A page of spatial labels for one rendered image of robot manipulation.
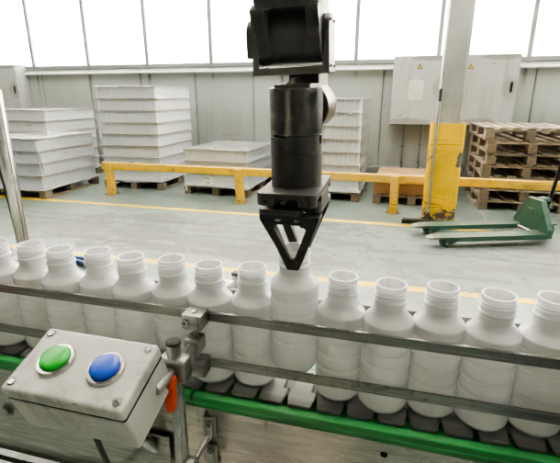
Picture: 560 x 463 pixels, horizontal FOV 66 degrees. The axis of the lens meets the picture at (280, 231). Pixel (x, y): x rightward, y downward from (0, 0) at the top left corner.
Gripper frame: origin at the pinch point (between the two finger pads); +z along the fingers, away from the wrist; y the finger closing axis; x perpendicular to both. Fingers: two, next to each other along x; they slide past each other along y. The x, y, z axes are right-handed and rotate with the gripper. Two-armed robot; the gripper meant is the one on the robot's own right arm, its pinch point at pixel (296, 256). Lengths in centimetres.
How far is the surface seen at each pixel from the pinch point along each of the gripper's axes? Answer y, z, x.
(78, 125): 598, 50, 524
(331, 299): -0.5, 4.9, -4.5
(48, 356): -17.1, 6.2, 22.4
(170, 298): -1.9, 6.7, 16.7
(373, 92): 701, 4, 32
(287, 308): -3.0, 5.5, 0.4
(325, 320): -1.6, 7.3, -3.9
